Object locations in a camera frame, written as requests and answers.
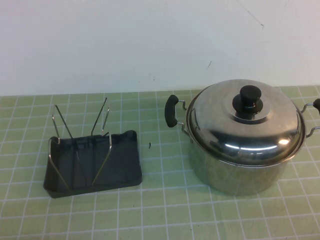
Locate steel pot lid black knob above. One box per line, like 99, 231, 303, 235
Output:
186, 78, 306, 167

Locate stainless steel cooking pot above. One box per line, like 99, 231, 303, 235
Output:
164, 94, 320, 197

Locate green grid pattern mat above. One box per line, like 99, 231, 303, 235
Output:
0, 86, 320, 240

